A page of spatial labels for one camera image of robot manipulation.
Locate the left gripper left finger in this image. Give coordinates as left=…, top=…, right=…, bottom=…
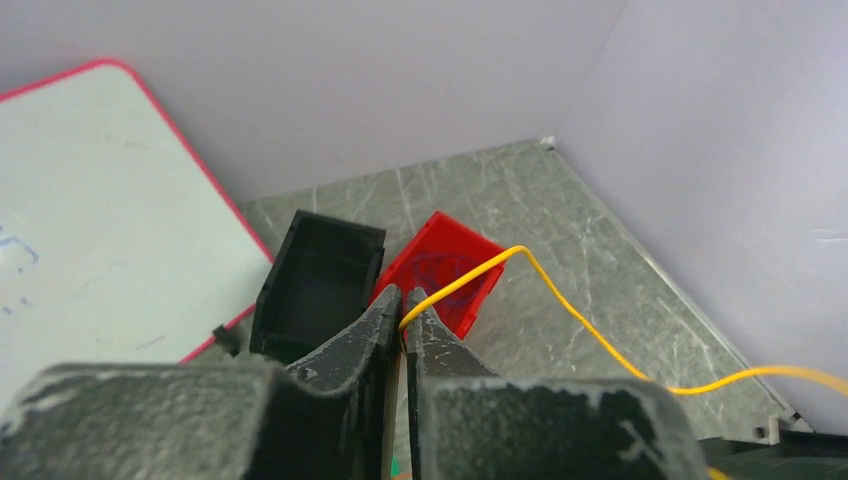
left=1, top=285, right=402, bottom=479

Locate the black plastic bin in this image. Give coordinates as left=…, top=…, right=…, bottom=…
left=249, top=210, right=386, bottom=364

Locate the aluminium frame rail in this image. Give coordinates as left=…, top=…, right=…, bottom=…
left=699, top=413, right=847, bottom=480

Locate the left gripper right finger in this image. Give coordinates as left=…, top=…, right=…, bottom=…
left=405, top=289, right=708, bottom=479

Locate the green plastic bin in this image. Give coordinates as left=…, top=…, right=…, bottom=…
left=390, top=456, right=412, bottom=480

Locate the pink framed whiteboard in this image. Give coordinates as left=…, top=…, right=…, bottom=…
left=1, top=60, right=273, bottom=404

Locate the yellow cable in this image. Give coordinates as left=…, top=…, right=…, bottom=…
left=397, top=245, right=848, bottom=480

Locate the whiteboard black foot right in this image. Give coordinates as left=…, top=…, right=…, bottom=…
left=212, top=325, right=241, bottom=357

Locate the red plastic bin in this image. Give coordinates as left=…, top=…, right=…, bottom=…
left=372, top=211, right=505, bottom=340

